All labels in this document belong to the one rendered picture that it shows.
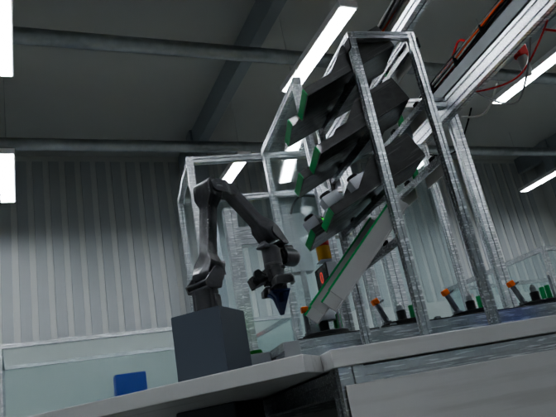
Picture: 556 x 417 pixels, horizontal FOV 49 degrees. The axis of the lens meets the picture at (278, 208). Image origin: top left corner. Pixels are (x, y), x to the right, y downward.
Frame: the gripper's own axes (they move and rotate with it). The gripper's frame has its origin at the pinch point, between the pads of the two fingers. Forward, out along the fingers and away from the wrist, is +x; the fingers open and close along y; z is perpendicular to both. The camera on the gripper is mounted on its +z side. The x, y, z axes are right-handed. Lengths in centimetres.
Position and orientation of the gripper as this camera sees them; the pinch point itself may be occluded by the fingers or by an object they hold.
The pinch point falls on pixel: (280, 303)
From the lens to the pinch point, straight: 181.5
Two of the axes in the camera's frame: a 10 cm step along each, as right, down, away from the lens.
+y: 2.3, -3.7, -9.0
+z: -9.6, 0.8, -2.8
